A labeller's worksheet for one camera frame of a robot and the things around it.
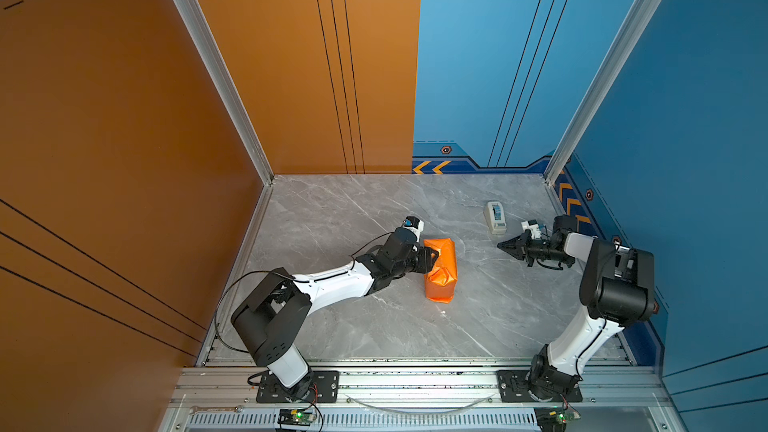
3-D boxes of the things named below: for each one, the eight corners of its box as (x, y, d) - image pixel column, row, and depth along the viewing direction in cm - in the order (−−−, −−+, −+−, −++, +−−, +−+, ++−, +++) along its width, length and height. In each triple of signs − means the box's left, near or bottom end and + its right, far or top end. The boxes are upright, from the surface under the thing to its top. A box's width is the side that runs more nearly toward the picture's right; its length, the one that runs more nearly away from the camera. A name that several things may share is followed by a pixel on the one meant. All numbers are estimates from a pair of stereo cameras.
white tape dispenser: (488, 234, 105) (492, 226, 101) (482, 210, 112) (486, 201, 108) (505, 234, 105) (509, 226, 101) (497, 210, 112) (501, 201, 108)
